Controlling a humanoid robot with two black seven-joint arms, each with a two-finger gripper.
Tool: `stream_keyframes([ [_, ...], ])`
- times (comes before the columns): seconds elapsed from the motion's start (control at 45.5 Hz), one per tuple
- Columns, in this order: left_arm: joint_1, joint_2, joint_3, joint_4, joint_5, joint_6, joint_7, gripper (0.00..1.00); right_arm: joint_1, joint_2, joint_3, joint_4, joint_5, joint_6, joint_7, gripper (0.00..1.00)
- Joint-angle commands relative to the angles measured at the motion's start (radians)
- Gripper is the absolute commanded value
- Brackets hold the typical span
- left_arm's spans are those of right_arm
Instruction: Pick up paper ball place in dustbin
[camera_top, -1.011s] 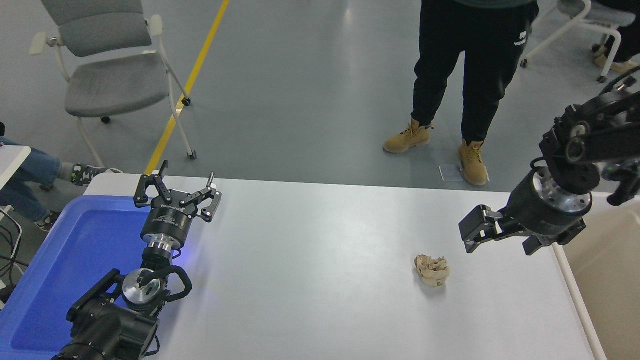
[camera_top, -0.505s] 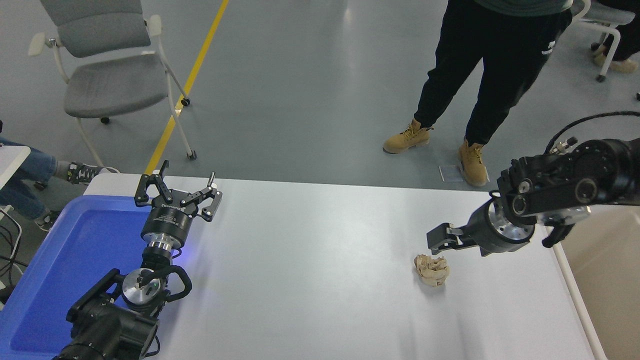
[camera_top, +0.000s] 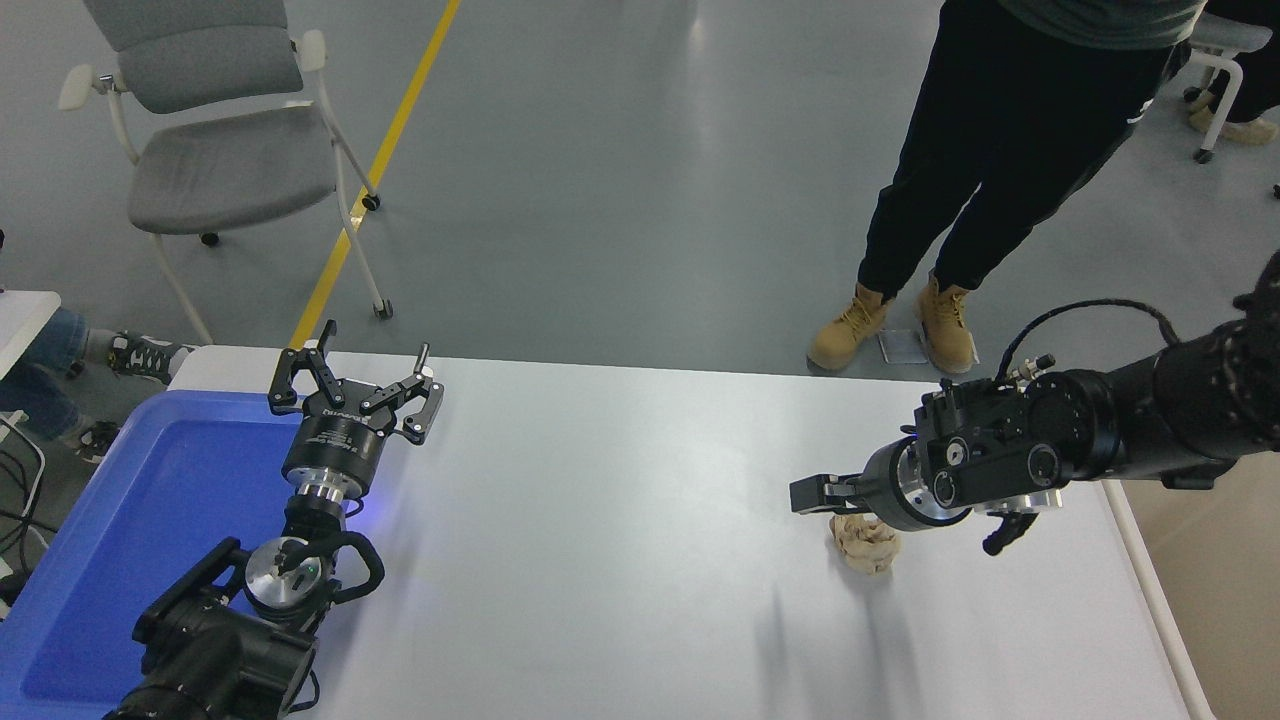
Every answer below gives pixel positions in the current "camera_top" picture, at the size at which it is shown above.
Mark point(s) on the large pale bin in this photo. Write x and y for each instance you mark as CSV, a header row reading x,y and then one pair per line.
x,y
1220,600

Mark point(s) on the tan paper ball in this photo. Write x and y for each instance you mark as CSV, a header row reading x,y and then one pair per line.
x,y
868,548

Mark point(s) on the silver floor plate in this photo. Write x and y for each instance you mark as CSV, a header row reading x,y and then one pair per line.
x,y
900,348

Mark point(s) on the person beside chair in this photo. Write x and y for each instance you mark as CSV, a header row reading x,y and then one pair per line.
x,y
1255,60

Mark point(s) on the small white desk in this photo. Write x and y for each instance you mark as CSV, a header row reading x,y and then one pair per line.
x,y
20,320

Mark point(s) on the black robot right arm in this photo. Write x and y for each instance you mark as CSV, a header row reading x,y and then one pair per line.
x,y
1150,410

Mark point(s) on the standing person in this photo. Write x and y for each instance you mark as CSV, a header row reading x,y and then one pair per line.
x,y
1000,130

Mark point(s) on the grey chair white frame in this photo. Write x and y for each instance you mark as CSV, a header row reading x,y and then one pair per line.
x,y
1225,35

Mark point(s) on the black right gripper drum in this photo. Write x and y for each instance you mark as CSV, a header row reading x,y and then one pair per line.
x,y
882,490

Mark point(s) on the seated person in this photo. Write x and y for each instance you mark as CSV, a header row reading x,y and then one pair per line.
x,y
50,345

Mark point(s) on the blue plastic tray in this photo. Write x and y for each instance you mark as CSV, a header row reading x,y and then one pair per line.
x,y
150,520

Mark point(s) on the grey chair with armrests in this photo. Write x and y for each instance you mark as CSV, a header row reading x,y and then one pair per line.
x,y
230,165

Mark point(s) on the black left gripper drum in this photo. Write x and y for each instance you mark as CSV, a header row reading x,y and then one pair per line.
x,y
335,448

